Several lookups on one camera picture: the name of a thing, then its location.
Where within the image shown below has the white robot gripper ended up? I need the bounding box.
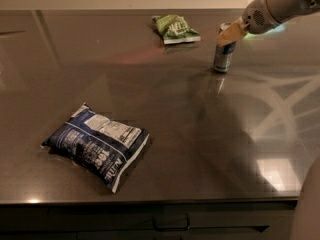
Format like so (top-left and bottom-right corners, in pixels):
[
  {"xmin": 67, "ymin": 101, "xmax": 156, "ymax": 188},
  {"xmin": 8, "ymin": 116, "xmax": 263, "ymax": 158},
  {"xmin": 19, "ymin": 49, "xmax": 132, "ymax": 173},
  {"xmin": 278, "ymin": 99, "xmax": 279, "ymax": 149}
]
[{"xmin": 216, "ymin": 0, "xmax": 280, "ymax": 47}]

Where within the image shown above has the silver blue redbull can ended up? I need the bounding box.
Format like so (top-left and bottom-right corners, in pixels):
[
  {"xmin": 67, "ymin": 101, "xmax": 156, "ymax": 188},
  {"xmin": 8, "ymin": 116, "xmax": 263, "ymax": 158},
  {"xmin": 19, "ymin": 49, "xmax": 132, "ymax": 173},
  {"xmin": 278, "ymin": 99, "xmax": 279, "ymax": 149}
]
[{"xmin": 213, "ymin": 23, "xmax": 236, "ymax": 73}]

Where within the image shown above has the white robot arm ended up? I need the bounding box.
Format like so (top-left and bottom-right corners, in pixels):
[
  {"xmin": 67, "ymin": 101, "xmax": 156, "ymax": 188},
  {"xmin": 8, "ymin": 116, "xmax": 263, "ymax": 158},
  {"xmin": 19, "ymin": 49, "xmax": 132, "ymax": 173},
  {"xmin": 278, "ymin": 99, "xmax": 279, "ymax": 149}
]
[{"xmin": 216, "ymin": 0, "xmax": 320, "ymax": 46}]

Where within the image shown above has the green chip bag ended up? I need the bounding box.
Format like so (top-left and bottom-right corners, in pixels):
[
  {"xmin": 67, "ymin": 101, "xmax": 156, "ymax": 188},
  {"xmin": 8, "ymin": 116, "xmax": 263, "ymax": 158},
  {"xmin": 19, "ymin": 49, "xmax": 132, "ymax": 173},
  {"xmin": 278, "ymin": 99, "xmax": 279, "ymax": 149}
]
[{"xmin": 152, "ymin": 14, "xmax": 201, "ymax": 45}]

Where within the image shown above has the blue chip bag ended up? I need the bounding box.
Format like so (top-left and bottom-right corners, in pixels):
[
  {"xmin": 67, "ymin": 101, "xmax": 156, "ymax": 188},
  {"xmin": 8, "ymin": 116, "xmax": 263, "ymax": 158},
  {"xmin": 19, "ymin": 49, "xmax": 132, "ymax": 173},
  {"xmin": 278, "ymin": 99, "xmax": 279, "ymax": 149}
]
[{"xmin": 42, "ymin": 103, "xmax": 149, "ymax": 193}]

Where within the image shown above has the black drawer handle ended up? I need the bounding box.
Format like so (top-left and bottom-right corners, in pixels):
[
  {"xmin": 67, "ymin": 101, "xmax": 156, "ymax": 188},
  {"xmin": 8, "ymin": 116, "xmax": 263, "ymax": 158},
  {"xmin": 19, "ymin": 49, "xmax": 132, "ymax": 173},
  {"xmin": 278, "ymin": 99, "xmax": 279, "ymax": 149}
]
[{"xmin": 152, "ymin": 215, "xmax": 191, "ymax": 232}]

